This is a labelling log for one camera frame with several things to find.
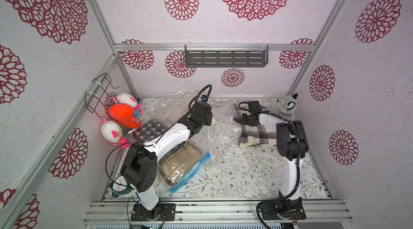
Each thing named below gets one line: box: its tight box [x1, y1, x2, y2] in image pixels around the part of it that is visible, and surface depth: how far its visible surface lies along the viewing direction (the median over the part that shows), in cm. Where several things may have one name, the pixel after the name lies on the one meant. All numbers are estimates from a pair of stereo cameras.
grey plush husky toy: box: [275, 92, 298, 121], surface depth 95 cm
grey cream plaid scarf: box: [232, 103, 279, 150], surface depth 98 cm
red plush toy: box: [108, 103, 142, 129], surface depth 91 cm
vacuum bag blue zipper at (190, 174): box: [168, 153, 212, 193], surface depth 84 cm
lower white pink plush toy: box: [101, 118, 131, 149], surface depth 82 cm
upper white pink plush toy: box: [112, 92, 138, 109], surface depth 97 cm
